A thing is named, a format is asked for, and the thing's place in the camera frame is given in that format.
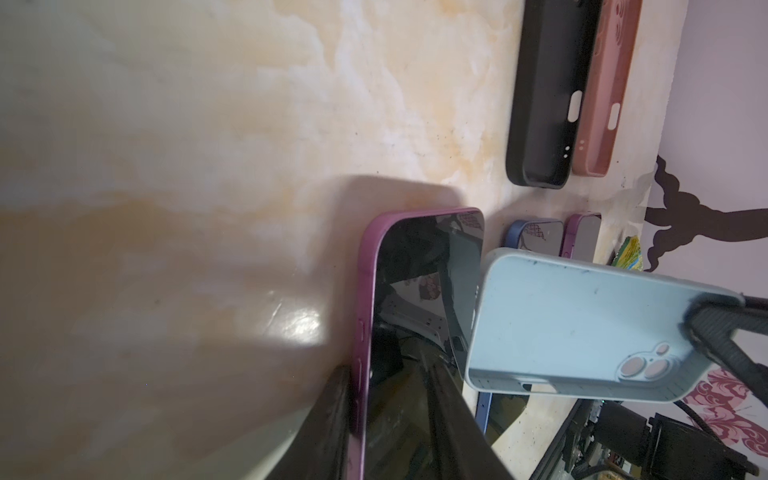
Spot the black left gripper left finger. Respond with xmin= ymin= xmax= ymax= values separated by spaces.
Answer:
xmin=267 ymin=365 xmax=351 ymax=480

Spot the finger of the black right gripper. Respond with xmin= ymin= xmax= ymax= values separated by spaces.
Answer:
xmin=684 ymin=296 xmax=767 ymax=406

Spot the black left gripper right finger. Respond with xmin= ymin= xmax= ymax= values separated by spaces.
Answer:
xmin=421 ymin=356 xmax=513 ymax=479

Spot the purple smartphone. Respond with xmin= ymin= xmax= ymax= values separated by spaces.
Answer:
xmin=560 ymin=212 xmax=602 ymax=263
xmin=345 ymin=207 xmax=485 ymax=479

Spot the pink phone case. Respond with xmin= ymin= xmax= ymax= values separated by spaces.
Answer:
xmin=572 ymin=0 xmax=642 ymax=178

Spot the black phone case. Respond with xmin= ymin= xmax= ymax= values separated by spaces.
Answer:
xmin=506 ymin=0 xmax=602 ymax=189

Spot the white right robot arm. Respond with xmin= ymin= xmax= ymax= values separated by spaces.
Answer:
xmin=592 ymin=297 xmax=767 ymax=479

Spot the green candy bag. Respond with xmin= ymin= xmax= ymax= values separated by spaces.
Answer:
xmin=611 ymin=236 xmax=643 ymax=271

